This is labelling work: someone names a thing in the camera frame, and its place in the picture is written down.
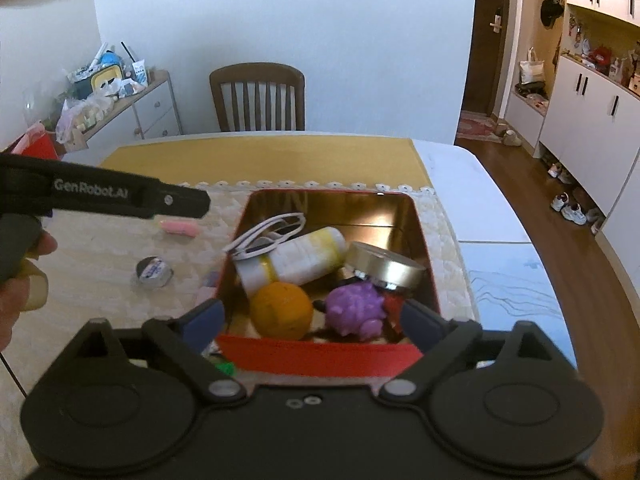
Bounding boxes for red storage box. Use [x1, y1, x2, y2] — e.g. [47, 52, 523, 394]
[3, 122, 60, 160]

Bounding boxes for pink cylinder tube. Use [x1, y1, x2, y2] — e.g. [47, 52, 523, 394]
[160, 219, 201, 238]

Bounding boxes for small green object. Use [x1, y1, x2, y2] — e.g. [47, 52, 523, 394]
[214, 360, 236, 377]

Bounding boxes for round gold tin mirror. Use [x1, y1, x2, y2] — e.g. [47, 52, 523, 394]
[344, 242, 426, 290]

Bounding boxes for black hanging bag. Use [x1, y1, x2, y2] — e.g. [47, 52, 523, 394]
[539, 0, 564, 28]

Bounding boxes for dark brown door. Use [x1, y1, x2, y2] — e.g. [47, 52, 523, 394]
[462, 0, 509, 116]

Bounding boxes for purple spiky plush toy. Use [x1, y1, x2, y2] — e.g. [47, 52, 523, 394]
[310, 281, 387, 342]

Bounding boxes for yellow table cloth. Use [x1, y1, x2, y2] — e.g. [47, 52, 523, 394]
[102, 134, 432, 190]

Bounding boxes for white tote bag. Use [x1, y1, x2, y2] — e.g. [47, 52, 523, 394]
[518, 47, 546, 84]

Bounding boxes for clutter pile on cabinet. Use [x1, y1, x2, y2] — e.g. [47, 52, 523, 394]
[43, 41, 150, 152]

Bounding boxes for quilted beige table mat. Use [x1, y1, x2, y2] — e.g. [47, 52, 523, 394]
[1, 181, 480, 479]

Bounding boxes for beige slippers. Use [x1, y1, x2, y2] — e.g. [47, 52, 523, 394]
[494, 122, 522, 148]

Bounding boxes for white sneakers pair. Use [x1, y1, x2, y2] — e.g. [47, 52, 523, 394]
[550, 192, 587, 226]

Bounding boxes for brown wooden chair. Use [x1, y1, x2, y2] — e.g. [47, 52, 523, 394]
[208, 62, 306, 132]

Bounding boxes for red patterned door rug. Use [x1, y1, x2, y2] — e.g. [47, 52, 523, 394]
[456, 110, 502, 143]

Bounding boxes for purple small block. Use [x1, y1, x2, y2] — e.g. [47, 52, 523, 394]
[202, 271, 220, 288]

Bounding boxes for white frame sunglasses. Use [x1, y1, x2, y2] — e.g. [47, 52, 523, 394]
[222, 212, 306, 261]

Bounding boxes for orange fruit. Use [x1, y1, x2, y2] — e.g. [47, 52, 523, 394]
[250, 282, 314, 340]

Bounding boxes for white drawer cabinet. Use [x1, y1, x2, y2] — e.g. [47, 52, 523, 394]
[64, 70, 182, 153]

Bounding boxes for person left hand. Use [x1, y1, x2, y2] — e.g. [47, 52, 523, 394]
[0, 231, 58, 351]

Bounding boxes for white yellow lotion bottle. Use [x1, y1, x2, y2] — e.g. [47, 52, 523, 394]
[234, 226, 347, 297]

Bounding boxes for red metal tin box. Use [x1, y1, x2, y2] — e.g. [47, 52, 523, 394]
[214, 187, 443, 380]

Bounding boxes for white wall cabinets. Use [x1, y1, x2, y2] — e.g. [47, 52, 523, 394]
[502, 0, 640, 291]

